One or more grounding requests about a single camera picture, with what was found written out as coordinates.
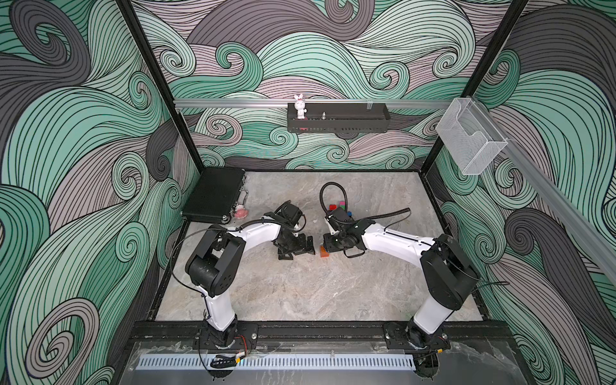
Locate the right wall aluminium rail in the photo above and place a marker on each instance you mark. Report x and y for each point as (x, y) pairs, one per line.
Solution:
(560, 173)

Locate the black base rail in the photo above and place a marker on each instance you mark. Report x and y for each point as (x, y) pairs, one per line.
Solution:
(258, 334)

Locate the black case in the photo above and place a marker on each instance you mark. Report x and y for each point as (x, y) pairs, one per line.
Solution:
(215, 196)

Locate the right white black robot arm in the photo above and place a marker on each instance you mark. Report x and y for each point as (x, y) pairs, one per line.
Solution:
(448, 271)

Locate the clear acrylic wall holder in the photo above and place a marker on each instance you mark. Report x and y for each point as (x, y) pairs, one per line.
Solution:
(470, 134)

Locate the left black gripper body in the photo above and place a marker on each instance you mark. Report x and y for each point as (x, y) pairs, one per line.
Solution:
(293, 245)

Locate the black wall shelf tray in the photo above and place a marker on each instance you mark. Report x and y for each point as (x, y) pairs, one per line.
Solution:
(339, 118)

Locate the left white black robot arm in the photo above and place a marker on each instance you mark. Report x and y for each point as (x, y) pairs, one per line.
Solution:
(214, 263)

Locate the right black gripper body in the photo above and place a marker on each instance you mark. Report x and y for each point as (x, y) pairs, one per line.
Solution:
(334, 242)

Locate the white pink bunny figurine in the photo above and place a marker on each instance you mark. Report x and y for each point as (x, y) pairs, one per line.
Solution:
(300, 107)

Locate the horizontal aluminium rail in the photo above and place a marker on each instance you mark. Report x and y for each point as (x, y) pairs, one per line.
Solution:
(281, 103)

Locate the white slotted cable duct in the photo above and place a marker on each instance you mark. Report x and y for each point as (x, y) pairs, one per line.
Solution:
(350, 362)

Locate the pink small toy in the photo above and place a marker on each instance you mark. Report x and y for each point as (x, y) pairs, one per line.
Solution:
(241, 212)

